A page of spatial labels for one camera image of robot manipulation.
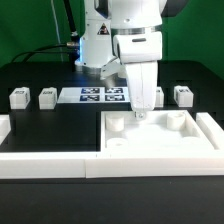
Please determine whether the white square table top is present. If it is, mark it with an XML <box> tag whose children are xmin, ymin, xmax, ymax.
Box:
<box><xmin>100</xmin><ymin>110</ymin><xmax>214</xmax><ymax>156</ymax></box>

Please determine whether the white marker sheet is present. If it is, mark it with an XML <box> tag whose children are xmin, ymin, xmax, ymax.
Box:
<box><xmin>58</xmin><ymin>87</ymin><xmax>129</xmax><ymax>104</ymax></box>

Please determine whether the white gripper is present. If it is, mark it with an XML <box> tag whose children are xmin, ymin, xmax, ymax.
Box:
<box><xmin>113</xmin><ymin>31</ymin><xmax>162</xmax><ymax>120</ymax></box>

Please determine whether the white U-shaped obstacle fence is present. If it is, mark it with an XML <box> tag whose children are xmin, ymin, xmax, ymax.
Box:
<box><xmin>0</xmin><ymin>113</ymin><xmax>224</xmax><ymax>179</ymax></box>

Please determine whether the black upright cable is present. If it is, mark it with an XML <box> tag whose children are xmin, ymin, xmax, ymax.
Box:
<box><xmin>63</xmin><ymin>0</ymin><xmax>80</xmax><ymax>38</ymax></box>

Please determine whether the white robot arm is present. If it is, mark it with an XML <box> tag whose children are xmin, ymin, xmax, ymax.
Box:
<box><xmin>75</xmin><ymin>0</ymin><xmax>168</xmax><ymax>119</ymax></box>

